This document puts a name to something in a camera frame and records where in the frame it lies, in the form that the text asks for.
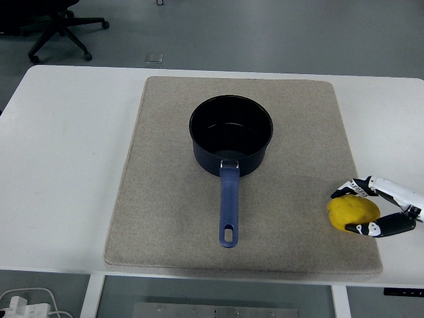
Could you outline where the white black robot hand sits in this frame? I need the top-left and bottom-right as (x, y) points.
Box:
(330, 175), (424, 239)

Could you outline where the beige grey table mat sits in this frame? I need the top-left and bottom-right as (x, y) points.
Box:
(103, 76), (384, 274)

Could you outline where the grey metal plate with screws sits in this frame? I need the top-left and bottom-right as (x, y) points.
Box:
(132, 301), (299, 318)

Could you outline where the white power strip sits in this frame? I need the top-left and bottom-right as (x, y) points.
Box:
(0, 295), (51, 318)

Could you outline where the white table leg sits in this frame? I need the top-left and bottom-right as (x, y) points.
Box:
(80, 274), (106, 318)
(331, 284), (352, 318)

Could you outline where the black table control panel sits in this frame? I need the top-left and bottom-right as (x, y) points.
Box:
(383, 288), (424, 297)

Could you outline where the yellow potato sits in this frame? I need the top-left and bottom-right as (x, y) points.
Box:
(327, 194), (381, 235)

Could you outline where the blue pot with handle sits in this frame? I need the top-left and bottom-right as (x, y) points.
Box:
(189, 95), (274, 248)

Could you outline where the white power cable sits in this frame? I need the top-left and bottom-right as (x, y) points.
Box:
(0, 287), (72, 318)

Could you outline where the black office chair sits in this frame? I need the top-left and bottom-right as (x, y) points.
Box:
(0, 0), (110, 64)

